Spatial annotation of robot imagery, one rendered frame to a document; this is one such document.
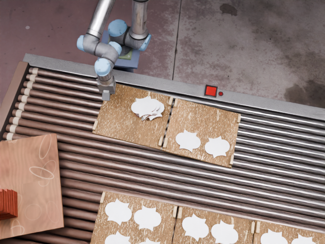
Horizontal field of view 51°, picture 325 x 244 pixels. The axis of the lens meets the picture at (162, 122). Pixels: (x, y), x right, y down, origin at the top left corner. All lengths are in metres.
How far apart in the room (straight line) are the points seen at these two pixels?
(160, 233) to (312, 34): 2.79
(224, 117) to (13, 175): 1.22
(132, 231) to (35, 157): 0.64
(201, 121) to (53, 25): 2.12
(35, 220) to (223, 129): 1.14
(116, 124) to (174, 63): 1.48
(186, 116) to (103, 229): 0.79
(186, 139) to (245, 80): 1.53
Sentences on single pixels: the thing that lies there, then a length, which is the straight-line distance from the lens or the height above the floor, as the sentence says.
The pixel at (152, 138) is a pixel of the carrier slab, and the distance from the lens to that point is 1.99.
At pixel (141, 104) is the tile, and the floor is 1.01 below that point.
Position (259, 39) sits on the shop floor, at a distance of 3.71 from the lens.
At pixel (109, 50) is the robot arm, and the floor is 1.37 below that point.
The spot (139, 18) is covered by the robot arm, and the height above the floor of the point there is 1.28.
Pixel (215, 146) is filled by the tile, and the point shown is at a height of 0.95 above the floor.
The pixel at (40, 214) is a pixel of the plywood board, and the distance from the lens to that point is 1.85.
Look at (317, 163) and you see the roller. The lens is 2.22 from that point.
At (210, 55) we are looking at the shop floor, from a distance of 3.46.
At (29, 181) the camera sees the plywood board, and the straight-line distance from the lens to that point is 1.90.
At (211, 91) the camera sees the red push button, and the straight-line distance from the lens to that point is 2.17.
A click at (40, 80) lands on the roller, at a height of 0.92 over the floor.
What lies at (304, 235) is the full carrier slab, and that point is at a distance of 2.06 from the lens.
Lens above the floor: 2.80
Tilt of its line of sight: 66 degrees down
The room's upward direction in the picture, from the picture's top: 8 degrees clockwise
